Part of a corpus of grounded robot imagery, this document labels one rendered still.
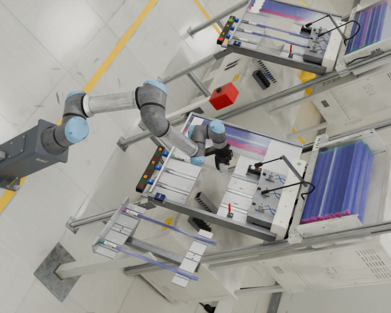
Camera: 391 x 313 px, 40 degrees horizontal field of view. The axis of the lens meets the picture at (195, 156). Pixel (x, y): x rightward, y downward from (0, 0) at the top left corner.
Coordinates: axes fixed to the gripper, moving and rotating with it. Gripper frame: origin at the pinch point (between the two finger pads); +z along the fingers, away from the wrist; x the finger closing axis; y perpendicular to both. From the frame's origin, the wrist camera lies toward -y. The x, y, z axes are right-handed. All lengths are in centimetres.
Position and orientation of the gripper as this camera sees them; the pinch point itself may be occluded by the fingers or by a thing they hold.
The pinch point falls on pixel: (220, 169)
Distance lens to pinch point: 304.4
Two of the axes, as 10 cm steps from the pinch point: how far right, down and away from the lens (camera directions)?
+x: 3.3, -6.9, 6.4
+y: 9.3, 1.3, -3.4
